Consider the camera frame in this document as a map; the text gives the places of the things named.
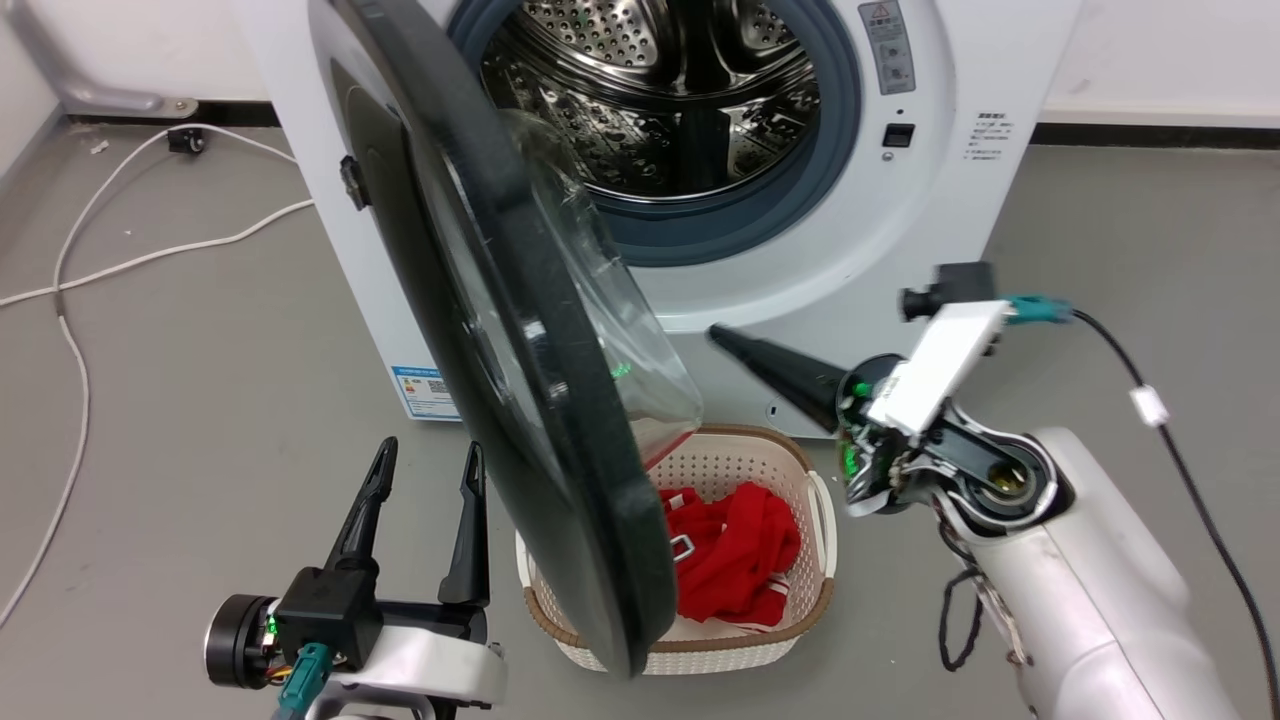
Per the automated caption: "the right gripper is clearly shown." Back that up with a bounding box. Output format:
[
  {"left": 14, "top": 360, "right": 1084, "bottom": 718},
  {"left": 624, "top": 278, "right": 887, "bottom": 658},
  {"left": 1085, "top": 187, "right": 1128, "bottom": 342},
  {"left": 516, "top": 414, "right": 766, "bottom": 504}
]
[{"left": 707, "top": 322, "right": 948, "bottom": 518}]

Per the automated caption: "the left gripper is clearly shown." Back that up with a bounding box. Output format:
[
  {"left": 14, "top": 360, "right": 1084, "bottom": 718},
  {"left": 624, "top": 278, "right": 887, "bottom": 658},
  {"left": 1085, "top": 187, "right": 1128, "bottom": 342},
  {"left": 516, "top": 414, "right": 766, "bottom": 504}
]
[{"left": 204, "top": 436, "right": 508, "bottom": 720}]

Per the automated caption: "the dark grey washing machine door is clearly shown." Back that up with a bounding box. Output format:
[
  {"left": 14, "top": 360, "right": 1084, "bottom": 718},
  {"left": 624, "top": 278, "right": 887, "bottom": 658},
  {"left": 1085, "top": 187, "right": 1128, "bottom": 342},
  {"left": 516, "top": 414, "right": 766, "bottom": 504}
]
[{"left": 305, "top": 0, "right": 706, "bottom": 681}]

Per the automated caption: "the white front-load washing machine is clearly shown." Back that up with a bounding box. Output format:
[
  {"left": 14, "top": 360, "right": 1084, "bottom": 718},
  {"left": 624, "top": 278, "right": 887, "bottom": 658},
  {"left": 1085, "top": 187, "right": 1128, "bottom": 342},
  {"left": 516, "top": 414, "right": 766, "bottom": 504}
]
[{"left": 235, "top": 0, "right": 1086, "bottom": 441}]

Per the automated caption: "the grey-blue rubber door gasket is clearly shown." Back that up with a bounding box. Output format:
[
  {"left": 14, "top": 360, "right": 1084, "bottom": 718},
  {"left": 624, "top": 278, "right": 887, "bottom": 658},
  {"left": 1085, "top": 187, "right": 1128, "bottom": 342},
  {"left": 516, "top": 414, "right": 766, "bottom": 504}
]
[{"left": 445, "top": 0, "right": 864, "bottom": 269}]

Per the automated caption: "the white laundry basket brown rim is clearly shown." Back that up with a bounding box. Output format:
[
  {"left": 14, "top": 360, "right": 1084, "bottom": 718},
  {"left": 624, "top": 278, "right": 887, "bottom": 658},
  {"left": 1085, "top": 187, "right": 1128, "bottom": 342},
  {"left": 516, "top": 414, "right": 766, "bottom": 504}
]
[{"left": 514, "top": 424, "right": 839, "bottom": 677}]

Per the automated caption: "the blue energy label sticker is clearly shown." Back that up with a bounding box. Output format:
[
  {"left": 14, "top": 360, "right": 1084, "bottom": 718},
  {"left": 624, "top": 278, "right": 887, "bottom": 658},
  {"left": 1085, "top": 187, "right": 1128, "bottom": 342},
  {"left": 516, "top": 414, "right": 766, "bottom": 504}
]
[{"left": 390, "top": 364, "right": 462, "bottom": 421}]

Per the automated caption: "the red garment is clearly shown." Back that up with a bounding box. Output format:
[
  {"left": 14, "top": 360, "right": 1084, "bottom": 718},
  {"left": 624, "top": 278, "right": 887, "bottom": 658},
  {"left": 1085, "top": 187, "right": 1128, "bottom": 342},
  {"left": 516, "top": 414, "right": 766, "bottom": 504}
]
[{"left": 655, "top": 482, "right": 804, "bottom": 634}]

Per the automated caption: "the stainless steel washer drum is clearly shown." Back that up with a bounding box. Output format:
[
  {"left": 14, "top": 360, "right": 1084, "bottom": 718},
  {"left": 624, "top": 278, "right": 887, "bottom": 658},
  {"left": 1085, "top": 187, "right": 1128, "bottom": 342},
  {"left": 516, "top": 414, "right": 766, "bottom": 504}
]
[{"left": 480, "top": 0, "right": 823, "bottom": 203}]

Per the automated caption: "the grey warning label sticker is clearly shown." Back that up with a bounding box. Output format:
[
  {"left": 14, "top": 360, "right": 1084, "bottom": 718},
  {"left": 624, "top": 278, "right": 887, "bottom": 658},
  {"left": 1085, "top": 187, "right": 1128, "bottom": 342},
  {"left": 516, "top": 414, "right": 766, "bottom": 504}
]
[{"left": 858, "top": 0, "right": 919, "bottom": 97}]

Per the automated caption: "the white right camera bracket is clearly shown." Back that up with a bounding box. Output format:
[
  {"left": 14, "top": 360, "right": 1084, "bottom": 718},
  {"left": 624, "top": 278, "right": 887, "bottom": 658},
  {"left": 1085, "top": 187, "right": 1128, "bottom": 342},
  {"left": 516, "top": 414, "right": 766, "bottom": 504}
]
[{"left": 867, "top": 299, "right": 1013, "bottom": 438}]

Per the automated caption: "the teal plug left camera cable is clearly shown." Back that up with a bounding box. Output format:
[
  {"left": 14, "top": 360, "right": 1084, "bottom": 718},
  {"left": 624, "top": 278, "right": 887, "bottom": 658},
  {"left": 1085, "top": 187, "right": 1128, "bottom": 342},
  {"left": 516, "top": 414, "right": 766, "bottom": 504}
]
[{"left": 268, "top": 642, "right": 333, "bottom": 720}]

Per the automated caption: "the thin black looped arm cable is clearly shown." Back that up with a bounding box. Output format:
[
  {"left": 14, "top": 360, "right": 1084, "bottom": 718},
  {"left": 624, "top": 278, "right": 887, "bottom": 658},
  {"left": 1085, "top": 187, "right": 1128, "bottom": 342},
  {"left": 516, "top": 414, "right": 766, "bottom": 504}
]
[{"left": 937, "top": 518, "right": 989, "bottom": 673}]

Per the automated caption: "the white floor cable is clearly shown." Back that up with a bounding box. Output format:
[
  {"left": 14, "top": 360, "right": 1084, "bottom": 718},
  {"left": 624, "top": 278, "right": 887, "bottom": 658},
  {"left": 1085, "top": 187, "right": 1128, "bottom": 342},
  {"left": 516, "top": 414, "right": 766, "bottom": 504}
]
[
  {"left": 0, "top": 198, "right": 317, "bottom": 309},
  {"left": 0, "top": 124, "right": 299, "bottom": 631}
]

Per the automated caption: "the white cable clip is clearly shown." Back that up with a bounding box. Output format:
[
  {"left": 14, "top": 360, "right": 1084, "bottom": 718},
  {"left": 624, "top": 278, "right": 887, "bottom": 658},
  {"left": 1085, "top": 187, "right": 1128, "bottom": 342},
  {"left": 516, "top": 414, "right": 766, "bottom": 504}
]
[{"left": 1129, "top": 384, "right": 1172, "bottom": 430}]

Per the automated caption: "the black cable with teal plug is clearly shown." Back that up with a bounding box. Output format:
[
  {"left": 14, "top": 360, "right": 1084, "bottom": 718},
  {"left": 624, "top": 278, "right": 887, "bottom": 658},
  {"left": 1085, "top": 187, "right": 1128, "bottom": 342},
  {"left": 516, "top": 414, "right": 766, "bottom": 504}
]
[{"left": 1004, "top": 294, "right": 1280, "bottom": 720}]

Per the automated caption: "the grey metal floor bracket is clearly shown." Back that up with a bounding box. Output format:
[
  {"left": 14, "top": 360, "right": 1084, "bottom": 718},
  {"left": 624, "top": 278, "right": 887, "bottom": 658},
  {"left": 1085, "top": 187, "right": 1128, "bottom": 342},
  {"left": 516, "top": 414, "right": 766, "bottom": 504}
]
[{"left": 18, "top": 0, "right": 200, "bottom": 120}]

